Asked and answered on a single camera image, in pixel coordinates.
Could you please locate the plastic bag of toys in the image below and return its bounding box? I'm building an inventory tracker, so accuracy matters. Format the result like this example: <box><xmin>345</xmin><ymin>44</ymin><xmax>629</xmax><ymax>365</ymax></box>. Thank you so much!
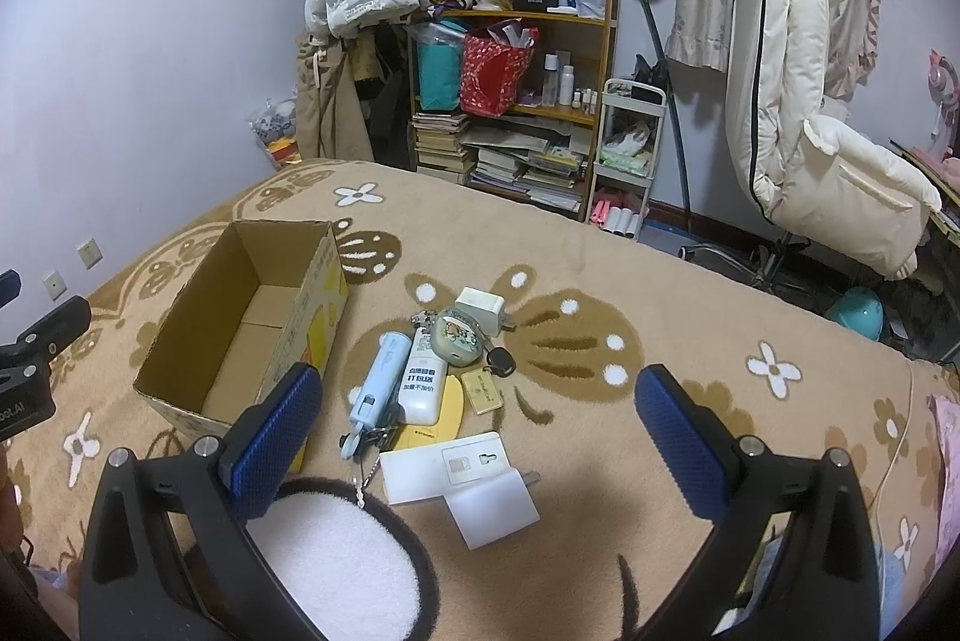
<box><xmin>247</xmin><ymin>98</ymin><xmax>301</xmax><ymax>170</ymax></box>

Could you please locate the black car key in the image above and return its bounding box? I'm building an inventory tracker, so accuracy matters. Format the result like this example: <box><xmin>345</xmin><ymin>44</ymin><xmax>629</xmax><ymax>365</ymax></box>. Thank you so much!
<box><xmin>487</xmin><ymin>347</ymin><xmax>516</xmax><ymax>378</ymax></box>

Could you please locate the green cartoon earbud case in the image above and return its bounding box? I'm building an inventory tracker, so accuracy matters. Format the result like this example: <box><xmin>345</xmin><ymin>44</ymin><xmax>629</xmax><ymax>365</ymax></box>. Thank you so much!
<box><xmin>430</xmin><ymin>306</ymin><xmax>493</xmax><ymax>368</ymax></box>

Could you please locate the wooden bookshelf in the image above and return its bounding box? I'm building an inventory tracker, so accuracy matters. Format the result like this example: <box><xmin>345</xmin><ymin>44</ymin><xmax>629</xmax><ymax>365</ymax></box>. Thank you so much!
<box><xmin>407</xmin><ymin>0</ymin><xmax>619</xmax><ymax>220</ymax></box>

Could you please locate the red gift bag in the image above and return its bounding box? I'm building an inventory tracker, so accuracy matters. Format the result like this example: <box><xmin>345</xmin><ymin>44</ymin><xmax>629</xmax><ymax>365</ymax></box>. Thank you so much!
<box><xmin>459</xmin><ymin>28</ymin><xmax>540</xmax><ymax>118</ymax></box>

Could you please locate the wall socket plate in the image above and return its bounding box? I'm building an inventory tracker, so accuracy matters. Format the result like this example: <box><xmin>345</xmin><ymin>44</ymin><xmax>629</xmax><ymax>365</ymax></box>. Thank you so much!
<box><xmin>43</xmin><ymin>270</ymin><xmax>68</xmax><ymax>301</ymax></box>
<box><xmin>76</xmin><ymin>238</ymin><xmax>103</xmax><ymax>270</ymax></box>

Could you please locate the brown cardboard box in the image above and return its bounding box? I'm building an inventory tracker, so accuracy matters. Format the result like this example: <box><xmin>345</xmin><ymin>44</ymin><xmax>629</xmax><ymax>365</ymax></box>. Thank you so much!
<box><xmin>133</xmin><ymin>220</ymin><xmax>348</xmax><ymax>441</ymax></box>

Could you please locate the cartoon dog keychain charm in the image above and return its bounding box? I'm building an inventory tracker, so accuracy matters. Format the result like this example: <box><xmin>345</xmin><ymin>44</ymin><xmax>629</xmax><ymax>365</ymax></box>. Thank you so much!
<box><xmin>410</xmin><ymin>309</ymin><xmax>436</xmax><ymax>329</ymax></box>

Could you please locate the teal bag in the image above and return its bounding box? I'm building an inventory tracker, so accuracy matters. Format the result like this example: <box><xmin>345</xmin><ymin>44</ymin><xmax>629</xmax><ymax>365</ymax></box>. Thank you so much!
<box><xmin>412</xmin><ymin>20</ymin><xmax>467</xmax><ymax>111</ymax></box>

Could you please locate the teal round lamp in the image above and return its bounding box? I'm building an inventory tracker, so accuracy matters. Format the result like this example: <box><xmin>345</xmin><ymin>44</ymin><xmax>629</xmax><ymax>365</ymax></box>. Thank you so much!
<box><xmin>825</xmin><ymin>287</ymin><xmax>885</xmax><ymax>342</ymax></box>

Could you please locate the gold NFC card tag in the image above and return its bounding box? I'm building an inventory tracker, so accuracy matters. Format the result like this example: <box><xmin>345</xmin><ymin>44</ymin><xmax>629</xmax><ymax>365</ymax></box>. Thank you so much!
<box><xmin>460</xmin><ymin>368</ymin><xmax>503</xmax><ymax>415</ymax></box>

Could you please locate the white tube with blue text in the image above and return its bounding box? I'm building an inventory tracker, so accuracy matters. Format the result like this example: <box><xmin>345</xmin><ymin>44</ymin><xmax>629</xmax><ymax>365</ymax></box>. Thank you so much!
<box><xmin>397</xmin><ymin>329</ymin><xmax>448</xmax><ymax>426</ymax></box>

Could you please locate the key bunch with rings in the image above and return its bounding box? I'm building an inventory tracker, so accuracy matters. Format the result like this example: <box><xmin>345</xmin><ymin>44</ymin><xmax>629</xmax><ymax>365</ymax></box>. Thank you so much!
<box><xmin>340</xmin><ymin>425</ymin><xmax>400</xmax><ymax>510</ymax></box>

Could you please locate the white rolling cart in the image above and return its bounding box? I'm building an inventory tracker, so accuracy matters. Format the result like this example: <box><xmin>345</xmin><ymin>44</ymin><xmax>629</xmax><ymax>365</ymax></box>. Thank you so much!
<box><xmin>586</xmin><ymin>79</ymin><xmax>667</xmax><ymax>242</ymax></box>

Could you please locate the stack of books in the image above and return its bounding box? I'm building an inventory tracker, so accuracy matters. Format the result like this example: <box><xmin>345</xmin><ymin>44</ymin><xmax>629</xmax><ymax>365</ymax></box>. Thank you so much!
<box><xmin>412</xmin><ymin>113</ymin><xmax>477</xmax><ymax>184</ymax></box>

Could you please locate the yellow oval case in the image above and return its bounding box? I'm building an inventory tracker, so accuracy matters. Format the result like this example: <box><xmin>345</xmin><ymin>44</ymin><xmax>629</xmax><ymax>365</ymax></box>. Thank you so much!
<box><xmin>390</xmin><ymin>373</ymin><xmax>467</xmax><ymax>453</ymax></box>

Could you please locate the white charger plug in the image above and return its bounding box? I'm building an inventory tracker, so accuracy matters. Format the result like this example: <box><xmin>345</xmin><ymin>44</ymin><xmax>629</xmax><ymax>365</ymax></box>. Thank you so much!
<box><xmin>454</xmin><ymin>287</ymin><xmax>514</xmax><ymax>337</ymax></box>

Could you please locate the beige trench coat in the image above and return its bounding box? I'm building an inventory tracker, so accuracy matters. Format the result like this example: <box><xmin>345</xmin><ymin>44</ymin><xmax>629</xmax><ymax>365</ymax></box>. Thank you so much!
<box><xmin>295</xmin><ymin>31</ymin><xmax>374</xmax><ymax>161</ymax></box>

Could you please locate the light blue stick device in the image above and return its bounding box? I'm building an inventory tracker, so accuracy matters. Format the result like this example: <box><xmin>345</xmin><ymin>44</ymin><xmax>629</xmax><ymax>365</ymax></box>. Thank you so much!
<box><xmin>340</xmin><ymin>332</ymin><xmax>412</xmax><ymax>460</ymax></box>

